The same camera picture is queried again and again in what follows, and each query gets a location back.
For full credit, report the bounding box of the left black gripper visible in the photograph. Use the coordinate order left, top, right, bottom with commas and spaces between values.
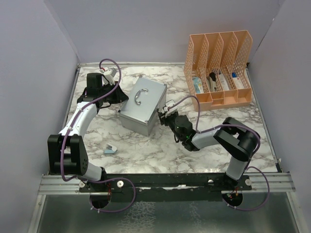
100, 82, 129, 104

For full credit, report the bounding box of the silver metal case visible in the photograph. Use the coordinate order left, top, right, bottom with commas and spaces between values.
119, 77, 167, 136

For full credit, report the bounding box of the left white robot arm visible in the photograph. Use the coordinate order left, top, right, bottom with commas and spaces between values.
47, 68, 128, 192

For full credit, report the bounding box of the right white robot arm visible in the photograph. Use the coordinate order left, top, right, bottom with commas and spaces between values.
158, 111, 260, 190

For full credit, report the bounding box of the teal medicine box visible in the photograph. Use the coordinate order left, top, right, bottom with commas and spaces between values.
192, 77, 204, 94

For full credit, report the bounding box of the white medicine box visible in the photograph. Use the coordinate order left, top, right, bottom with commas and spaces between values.
219, 73, 230, 91

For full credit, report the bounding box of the red blue medicine box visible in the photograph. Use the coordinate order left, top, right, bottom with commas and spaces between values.
232, 72, 244, 89

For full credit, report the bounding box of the black white thermometer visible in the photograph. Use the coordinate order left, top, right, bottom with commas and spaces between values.
207, 72, 217, 92

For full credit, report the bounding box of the peach file organizer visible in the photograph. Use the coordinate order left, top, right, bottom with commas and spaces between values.
184, 30, 253, 111

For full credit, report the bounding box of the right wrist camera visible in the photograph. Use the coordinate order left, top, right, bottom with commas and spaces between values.
161, 100, 177, 117

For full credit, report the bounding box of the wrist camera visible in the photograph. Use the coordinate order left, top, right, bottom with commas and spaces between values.
161, 100, 177, 117
100, 68, 117, 85

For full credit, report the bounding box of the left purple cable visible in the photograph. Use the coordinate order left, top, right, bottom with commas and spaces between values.
60, 58, 137, 214

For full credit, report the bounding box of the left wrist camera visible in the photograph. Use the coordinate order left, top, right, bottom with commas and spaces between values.
100, 68, 117, 85

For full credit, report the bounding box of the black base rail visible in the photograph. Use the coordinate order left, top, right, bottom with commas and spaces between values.
79, 173, 251, 207

